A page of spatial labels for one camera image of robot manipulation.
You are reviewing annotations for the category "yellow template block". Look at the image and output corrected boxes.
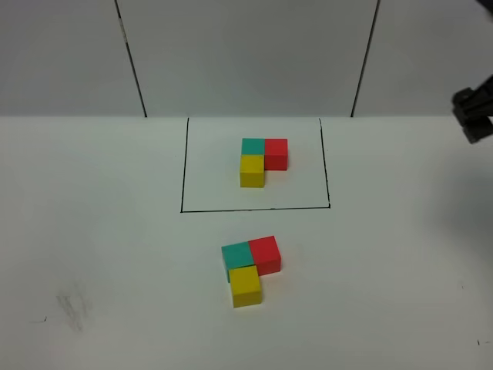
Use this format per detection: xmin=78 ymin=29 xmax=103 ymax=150
xmin=240 ymin=155 xmax=265 ymax=188

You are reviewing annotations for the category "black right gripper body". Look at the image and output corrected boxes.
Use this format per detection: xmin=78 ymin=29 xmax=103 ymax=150
xmin=471 ymin=76 xmax=492 ymax=116

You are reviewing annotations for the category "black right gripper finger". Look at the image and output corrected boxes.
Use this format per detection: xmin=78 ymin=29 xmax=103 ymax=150
xmin=452 ymin=87 xmax=478 ymax=116
xmin=461 ymin=116 xmax=493 ymax=144

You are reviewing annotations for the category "green template block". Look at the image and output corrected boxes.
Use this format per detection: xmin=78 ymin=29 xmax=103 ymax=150
xmin=241 ymin=138 xmax=265 ymax=156

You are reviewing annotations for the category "red template block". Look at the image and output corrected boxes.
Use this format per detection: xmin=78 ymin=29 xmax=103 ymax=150
xmin=264 ymin=138 xmax=288 ymax=171

